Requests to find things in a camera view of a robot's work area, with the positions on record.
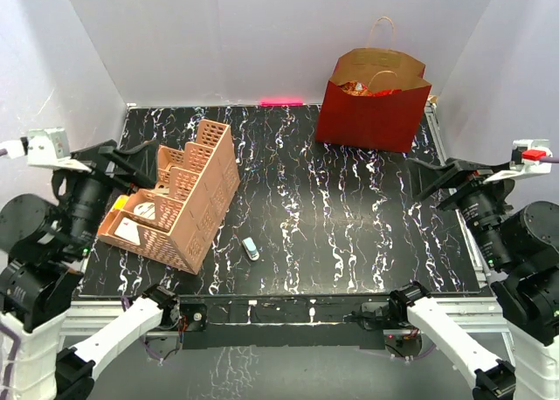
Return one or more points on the red candy bag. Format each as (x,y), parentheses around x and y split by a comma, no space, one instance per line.
(358,89)

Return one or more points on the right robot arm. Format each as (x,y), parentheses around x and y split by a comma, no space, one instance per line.
(524,247)

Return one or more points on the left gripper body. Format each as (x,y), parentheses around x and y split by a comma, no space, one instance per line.
(89,194)

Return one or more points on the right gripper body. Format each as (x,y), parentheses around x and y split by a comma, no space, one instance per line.
(480,203)

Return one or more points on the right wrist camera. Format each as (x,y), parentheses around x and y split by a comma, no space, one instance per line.
(529,158)

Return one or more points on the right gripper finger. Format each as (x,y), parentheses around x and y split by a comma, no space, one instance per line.
(424,186)
(424,169)

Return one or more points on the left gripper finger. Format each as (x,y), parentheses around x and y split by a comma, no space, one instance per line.
(137,161)
(138,181)

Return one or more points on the red paper bag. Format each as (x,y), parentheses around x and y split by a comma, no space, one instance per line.
(386,123)

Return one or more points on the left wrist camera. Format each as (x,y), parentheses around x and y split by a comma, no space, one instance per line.
(46,149)

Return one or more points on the small blue white stapler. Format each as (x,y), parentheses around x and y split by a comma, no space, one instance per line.
(251,249)

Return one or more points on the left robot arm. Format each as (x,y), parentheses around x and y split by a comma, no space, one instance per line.
(43,240)

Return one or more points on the black front base bar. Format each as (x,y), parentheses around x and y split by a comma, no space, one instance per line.
(305,320)

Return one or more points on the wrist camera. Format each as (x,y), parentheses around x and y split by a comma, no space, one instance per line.
(529,158)
(46,149)

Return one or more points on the pink tape strip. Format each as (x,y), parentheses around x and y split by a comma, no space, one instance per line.
(281,102)

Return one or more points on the yellow object in organizer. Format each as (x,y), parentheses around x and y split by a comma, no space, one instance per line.
(119,203)

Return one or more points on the pink perforated desk organizer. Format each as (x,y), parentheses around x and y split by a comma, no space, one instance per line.
(175,222)

